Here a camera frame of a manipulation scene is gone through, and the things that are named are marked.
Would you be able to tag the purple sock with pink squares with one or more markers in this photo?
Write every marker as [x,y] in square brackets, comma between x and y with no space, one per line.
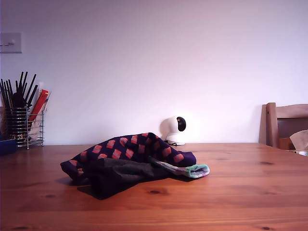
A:
[134,149]

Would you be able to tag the pastel tie-dye sock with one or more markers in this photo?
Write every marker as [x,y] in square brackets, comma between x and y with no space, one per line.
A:
[197,172]

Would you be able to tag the dark grey sock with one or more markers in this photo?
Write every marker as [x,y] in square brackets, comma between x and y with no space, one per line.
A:
[108,178]

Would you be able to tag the red paper packet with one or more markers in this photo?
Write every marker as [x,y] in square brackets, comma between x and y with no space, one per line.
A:
[39,101]

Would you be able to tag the wooden chair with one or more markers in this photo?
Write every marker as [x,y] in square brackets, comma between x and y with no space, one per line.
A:
[272,125]

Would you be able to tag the white paper packet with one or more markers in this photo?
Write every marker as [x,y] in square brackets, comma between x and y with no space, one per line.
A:
[36,128]

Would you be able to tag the white tissue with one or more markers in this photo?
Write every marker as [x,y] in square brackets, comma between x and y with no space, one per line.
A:
[300,140]

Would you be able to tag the blue box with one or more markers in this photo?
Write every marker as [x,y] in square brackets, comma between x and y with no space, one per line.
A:
[7,146]

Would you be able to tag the leaf print tissue box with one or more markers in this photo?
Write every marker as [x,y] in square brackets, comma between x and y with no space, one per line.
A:
[300,153]

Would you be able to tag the white round security camera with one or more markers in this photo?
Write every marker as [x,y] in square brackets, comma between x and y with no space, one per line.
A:
[172,130]

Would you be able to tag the white light switch plate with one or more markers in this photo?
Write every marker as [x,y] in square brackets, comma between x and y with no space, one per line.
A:
[10,43]

